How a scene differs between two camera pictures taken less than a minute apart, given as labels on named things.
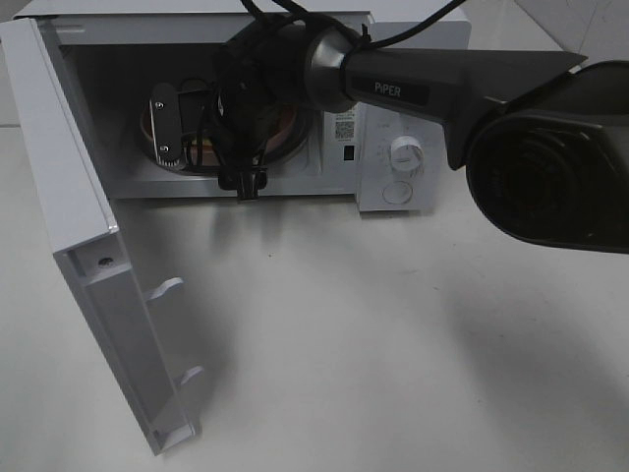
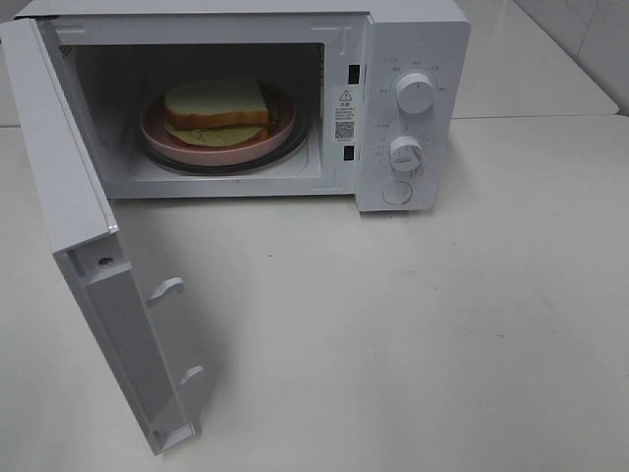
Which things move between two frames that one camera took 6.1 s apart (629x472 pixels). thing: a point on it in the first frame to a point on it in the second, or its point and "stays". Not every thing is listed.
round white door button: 397,192 stays
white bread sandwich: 209,156 to 216,112
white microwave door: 92,253 stays
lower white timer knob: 407,152 stays
